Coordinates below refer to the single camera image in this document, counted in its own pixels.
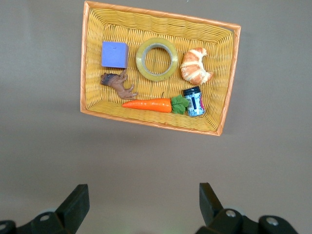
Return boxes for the brown toy animal figure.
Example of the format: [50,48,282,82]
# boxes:
[100,70,139,100]

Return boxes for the purple foam cube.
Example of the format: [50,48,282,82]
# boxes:
[101,40,129,69]

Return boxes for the yellow wicker basket orange rim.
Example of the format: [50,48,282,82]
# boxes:
[79,0,242,137]

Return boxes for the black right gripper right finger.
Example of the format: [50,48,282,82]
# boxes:
[197,182,302,234]

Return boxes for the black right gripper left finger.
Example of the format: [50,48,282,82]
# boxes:
[0,184,90,234]

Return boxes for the small printed can black lid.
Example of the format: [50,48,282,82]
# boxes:
[182,85,206,117]

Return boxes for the toy croissant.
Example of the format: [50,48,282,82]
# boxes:
[180,47,215,86]

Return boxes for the orange toy carrot green leaves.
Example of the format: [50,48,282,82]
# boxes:
[121,94,190,115]

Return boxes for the clear yellowish tape roll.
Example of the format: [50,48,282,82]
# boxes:
[135,37,179,82]

